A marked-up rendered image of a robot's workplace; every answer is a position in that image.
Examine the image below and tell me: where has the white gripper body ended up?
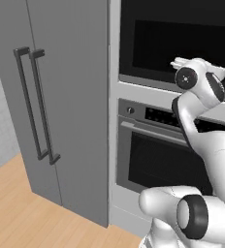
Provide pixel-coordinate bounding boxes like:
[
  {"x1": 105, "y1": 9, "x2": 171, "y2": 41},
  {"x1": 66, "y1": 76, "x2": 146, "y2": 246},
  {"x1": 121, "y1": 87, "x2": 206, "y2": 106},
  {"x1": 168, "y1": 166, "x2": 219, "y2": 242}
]
[{"x1": 170, "y1": 57, "x2": 225, "y2": 78}]

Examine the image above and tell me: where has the black built-in microwave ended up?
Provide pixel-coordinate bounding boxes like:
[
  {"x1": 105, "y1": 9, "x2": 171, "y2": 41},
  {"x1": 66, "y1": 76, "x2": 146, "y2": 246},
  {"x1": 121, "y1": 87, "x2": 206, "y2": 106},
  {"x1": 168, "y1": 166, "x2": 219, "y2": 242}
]
[{"x1": 118, "y1": 0, "x2": 225, "y2": 105}]

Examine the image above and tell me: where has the black glass oven door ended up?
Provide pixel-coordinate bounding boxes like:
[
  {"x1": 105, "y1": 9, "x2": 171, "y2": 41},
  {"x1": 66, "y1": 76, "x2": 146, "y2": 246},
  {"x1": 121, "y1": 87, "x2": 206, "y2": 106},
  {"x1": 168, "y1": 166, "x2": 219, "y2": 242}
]
[{"x1": 116, "y1": 115, "x2": 215, "y2": 198}]

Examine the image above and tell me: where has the wide grey fridge door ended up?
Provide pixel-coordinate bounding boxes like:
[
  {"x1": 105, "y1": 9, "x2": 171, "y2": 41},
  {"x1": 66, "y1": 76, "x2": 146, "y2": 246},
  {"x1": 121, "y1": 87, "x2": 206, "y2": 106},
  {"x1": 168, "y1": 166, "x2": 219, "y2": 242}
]
[{"x1": 26, "y1": 0, "x2": 110, "y2": 229}]

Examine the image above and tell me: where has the narrow grey fridge door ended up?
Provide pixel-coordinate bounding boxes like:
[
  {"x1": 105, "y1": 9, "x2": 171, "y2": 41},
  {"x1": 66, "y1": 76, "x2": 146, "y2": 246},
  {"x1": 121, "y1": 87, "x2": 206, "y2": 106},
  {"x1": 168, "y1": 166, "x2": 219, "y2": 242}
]
[{"x1": 0, "y1": 0, "x2": 63, "y2": 207}]

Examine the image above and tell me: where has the white appliance cabinet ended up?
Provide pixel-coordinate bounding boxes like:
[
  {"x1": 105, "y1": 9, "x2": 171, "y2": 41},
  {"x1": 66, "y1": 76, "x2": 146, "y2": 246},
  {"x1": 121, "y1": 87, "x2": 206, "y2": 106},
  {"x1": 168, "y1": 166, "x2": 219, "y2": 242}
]
[{"x1": 107, "y1": 0, "x2": 225, "y2": 240}]

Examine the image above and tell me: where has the silver built-in oven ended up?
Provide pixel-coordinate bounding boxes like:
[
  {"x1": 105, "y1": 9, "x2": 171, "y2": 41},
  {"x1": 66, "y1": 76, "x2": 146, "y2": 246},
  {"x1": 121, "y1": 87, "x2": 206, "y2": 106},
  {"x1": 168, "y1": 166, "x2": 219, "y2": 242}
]
[{"x1": 115, "y1": 98, "x2": 225, "y2": 199}]

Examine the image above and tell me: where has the grey fridge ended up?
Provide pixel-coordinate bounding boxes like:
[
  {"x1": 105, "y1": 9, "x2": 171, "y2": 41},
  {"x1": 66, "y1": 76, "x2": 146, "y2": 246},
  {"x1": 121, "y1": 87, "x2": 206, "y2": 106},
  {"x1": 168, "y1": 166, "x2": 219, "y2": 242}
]
[{"x1": 0, "y1": 0, "x2": 111, "y2": 229}]

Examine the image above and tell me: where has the silver oven door handle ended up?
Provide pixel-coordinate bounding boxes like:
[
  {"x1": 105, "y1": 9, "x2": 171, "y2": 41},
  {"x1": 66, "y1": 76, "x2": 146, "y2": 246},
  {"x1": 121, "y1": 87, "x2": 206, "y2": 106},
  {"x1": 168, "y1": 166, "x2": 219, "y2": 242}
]
[{"x1": 120, "y1": 120, "x2": 190, "y2": 145}]

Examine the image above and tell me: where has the dark grey fridge door handle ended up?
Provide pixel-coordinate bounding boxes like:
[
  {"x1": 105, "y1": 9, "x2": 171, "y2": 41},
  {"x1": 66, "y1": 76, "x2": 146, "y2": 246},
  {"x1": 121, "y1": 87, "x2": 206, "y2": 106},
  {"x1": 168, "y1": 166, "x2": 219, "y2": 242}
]
[
  {"x1": 13, "y1": 46, "x2": 49, "y2": 162},
  {"x1": 28, "y1": 48, "x2": 61, "y2": 166}
]

